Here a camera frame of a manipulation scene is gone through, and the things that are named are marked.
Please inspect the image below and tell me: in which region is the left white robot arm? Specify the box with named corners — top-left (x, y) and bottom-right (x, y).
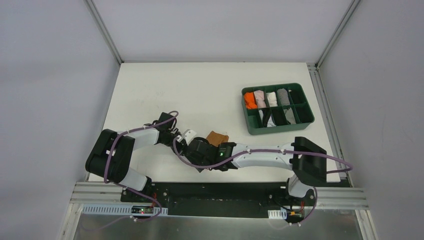
top-left (85, 110), bottom-right (179, 203)

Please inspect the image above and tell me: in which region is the right aluminium rail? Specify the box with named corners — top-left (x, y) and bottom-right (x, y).
top-left (316, 187), bottom-right (369, 210)

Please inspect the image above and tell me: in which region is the grey striped rolled underwear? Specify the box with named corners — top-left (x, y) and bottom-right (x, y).
top-left (276, 88), bottom-right (291, 106)

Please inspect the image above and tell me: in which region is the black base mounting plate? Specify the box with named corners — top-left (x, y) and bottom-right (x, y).
top-left (120, 182), bottom-right (316, 219)

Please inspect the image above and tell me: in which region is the orange rolled underwear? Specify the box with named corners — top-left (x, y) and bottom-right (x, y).
top-left (243, 92), bottom-right (258, 110)

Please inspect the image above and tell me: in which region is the left white cable duct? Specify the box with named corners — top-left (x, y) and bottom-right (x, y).
top-left (81, 204), bottom-right (168, 217)

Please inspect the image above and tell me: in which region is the white cable duct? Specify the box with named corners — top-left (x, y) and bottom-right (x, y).
top-left (81, 204), bottom-right (168, 217)
top-left (267, 209), bottom-right (287, 220)

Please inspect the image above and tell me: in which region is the black white rolled underwear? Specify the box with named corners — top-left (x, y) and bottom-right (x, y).
top-left (258, 108), bottom-right (276, 128)

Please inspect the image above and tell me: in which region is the green divided plastic tray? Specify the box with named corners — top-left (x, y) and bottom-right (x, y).
top-left (241, 83), bottom-right (315, 135)

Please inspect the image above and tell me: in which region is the brown underwear beige waistband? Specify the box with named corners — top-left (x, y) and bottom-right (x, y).
top-left (206, 131), bottom-right (229, 147)

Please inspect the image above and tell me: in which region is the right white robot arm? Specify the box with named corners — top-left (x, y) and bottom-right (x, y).
top-left (174, 137), bottom-right (328, 205)

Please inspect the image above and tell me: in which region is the right white cable duct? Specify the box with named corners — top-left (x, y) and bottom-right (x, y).
top-left (267, 209), bottom-right (287, 220)

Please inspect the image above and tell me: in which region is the pink rolled underwear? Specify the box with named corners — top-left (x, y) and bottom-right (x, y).
top-left (253, 90), bottom-right (267, 109)

